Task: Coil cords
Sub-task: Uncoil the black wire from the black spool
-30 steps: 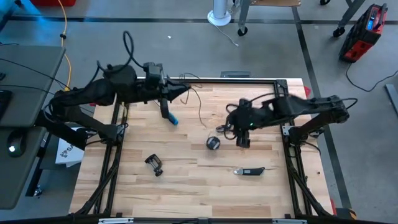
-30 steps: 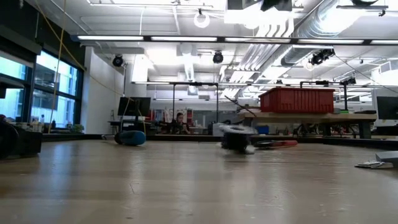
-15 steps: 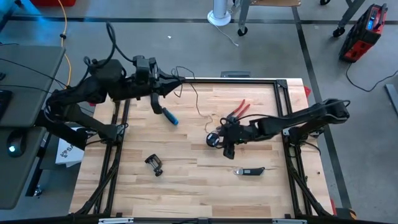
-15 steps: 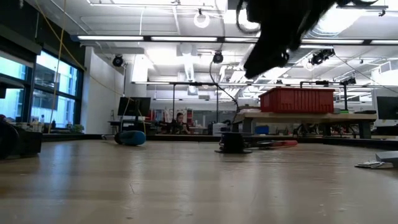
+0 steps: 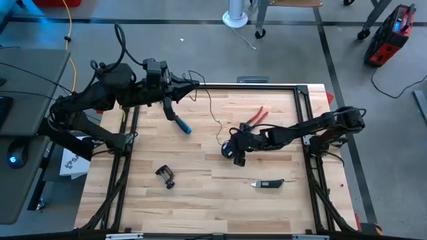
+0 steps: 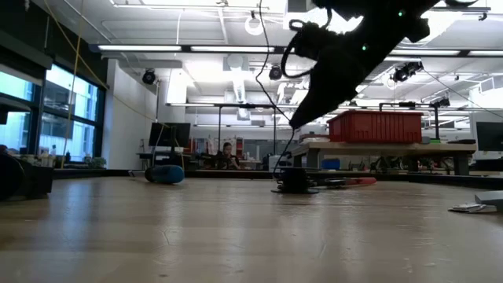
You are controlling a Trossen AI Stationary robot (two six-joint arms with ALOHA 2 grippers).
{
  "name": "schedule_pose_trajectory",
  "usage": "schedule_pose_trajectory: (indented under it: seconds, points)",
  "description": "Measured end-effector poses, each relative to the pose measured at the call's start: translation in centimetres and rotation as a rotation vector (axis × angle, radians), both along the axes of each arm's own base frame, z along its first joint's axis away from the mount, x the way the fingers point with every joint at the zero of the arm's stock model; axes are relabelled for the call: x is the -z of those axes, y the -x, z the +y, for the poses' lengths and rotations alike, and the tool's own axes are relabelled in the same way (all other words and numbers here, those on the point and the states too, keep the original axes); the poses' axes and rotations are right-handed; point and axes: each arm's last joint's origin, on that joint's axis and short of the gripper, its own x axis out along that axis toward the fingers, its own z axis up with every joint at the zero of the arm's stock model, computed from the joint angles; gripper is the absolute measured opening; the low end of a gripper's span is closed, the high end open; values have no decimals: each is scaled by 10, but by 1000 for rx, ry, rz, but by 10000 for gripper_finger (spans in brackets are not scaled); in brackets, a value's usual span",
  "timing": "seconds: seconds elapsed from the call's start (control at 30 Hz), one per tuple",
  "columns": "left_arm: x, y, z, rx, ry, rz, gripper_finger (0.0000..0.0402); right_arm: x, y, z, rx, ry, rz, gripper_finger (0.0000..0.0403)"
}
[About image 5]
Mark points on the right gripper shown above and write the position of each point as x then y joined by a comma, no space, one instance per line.
248,141

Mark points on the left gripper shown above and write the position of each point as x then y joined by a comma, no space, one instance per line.
156,93

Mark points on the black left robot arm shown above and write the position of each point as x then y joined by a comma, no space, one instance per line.
100,96

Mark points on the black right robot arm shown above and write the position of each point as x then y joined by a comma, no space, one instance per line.
300,128

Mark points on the black utility knife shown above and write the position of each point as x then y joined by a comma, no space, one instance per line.
270,183

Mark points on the white pole base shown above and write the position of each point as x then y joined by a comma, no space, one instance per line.
235,18

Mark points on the black C-clamp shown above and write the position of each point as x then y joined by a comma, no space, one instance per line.
169,183

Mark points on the red corner tab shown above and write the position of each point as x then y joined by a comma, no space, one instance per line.
329,97

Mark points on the grey cart leg with caster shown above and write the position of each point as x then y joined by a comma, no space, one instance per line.
375,18
261,20

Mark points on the black angled support beam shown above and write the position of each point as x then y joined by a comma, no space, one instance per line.
76,146

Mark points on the wooden cart top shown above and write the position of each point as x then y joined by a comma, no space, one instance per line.
295,3

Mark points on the white printed bag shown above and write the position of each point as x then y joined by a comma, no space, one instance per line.
71,166

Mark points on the red plastic bin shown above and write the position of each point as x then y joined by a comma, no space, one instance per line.
56,2

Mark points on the grey desk panel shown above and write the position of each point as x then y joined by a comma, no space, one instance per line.
20,200
30,100

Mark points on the black caster wheel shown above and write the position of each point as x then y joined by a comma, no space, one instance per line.
348,2

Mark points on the red tool case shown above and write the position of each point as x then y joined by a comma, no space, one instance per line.
388,40

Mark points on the black computer mouse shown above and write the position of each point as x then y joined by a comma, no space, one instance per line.
17,151

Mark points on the black desk leg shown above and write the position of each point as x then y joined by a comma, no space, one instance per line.
37,191

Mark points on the black crossbar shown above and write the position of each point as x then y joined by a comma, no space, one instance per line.
66,236

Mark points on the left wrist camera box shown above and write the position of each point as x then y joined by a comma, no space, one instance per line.
154,71

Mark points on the silver metal bracket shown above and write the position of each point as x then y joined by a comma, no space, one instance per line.
310,237
124,236

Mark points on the black aluminium table frame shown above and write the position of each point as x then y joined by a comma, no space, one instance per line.
120,206

